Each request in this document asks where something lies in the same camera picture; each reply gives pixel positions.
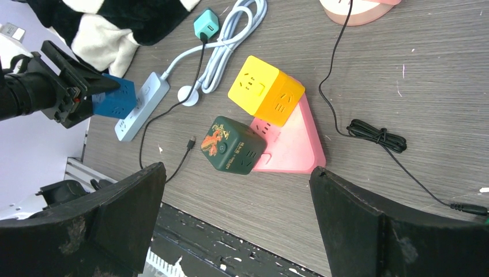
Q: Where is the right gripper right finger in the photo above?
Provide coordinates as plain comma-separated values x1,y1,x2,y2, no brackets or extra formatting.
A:
310,167,488,276

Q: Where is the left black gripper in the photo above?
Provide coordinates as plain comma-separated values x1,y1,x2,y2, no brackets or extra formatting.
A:
1,40,120,129

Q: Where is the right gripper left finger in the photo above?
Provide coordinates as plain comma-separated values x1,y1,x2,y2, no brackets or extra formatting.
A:
1,162,166,276

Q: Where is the blue cube socket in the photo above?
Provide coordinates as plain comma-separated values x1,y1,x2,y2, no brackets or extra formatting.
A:
92,73,137,119

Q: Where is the black power adapter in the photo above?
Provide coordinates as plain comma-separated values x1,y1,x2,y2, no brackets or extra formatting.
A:
318,0,489,217

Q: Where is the dark green cube socket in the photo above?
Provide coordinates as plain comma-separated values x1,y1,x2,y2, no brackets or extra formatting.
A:
200,116,267,175

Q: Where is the yellow cube socket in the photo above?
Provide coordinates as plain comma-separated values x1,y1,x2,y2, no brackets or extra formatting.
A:
228,55,305,127

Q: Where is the black white checkered pillow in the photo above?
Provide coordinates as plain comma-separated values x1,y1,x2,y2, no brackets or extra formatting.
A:
27,0,198,77

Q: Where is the light blue power strip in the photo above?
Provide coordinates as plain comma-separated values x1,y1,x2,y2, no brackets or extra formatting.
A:
114,0,268,143

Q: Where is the pink triangular power strip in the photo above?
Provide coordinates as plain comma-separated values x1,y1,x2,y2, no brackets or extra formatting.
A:
250,95,326,174

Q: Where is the teal usb charger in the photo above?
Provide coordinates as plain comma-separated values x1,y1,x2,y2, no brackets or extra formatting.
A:
193,8,220,42

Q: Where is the pink round power strip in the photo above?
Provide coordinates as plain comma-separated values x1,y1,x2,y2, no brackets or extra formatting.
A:
319,0,401,26

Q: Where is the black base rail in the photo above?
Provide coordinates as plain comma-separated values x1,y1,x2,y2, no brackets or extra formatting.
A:
143,203,317,276

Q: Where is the black usb cable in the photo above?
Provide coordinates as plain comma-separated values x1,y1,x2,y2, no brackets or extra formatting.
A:
138,32,209,184

